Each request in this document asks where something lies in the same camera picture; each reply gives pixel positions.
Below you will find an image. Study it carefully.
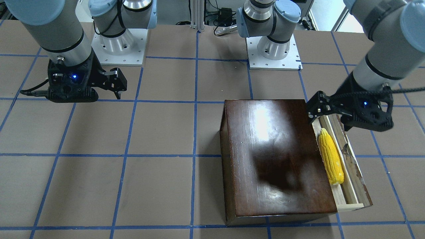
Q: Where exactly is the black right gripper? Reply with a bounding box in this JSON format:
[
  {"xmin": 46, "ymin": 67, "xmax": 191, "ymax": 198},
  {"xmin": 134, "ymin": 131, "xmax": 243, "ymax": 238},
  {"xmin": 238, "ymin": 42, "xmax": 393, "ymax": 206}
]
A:
[{"xmin": 46, "ymin": 53, "xmax": 128, "ymax": 103}]

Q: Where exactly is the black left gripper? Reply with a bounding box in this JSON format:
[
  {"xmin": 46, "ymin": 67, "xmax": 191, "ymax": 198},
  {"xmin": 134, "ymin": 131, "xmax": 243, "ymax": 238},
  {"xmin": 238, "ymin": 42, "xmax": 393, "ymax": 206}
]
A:
[{"xmin": 306, "ymin": 72, "xmax": 394, "ymax": 132}]

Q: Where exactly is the yellow corn cob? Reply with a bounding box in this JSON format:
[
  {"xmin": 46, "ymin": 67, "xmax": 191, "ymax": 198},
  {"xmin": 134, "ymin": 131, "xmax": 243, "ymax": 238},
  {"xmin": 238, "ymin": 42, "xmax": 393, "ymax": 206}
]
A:
[{"xmin": 318, "ymin": 128, "xmax": 344, "ymax": 185}]

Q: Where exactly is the wooden drawer with white handle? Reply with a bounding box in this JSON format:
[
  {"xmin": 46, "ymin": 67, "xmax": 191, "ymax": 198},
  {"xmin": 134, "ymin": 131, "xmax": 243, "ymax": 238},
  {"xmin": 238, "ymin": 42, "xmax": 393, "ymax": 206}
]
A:
[{"xmin": 312, "ymin": 115, "xmax": 373, "ymax": 212}]

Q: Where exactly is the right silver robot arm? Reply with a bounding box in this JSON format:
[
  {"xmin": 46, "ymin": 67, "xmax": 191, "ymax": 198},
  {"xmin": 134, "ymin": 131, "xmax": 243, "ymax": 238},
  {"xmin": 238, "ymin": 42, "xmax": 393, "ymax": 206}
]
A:
[{"xmin": 5, "ymin": 0, "xmax": 157, "ymax": 103}]

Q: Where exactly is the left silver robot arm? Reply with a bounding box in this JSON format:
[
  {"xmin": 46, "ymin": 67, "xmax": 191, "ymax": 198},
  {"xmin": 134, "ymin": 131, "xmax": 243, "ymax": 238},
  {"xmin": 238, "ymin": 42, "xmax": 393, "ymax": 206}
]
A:
[{"xmin": 236, "ymin": 0, "xmax": 394, "ymax": 132}]

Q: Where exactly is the dark brown wooden box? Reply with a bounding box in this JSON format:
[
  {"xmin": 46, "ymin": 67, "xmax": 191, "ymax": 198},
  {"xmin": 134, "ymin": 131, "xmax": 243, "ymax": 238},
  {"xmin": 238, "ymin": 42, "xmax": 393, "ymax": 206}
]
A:
[{"xmin": 219, "ymin": 99, "xmax": 337, "ymax": 226}]

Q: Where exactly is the silver flashlight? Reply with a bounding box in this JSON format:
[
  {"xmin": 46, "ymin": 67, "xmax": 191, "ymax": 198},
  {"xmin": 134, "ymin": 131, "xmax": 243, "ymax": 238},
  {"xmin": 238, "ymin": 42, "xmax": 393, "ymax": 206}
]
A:
[{"xmin": 214, "ymin": 25, "xmax": 238, "ymax": 37}]

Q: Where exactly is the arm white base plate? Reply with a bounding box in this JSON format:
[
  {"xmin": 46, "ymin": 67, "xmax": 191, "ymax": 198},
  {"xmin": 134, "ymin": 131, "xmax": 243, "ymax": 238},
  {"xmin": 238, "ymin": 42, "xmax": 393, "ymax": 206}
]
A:
[
  {"xmin": 246, "ymin": 35, "xmax": 303, "ymax": 71},
  {"xmin": 92, "ymin": 29, "xmax": 149, "ymax": 66}
]

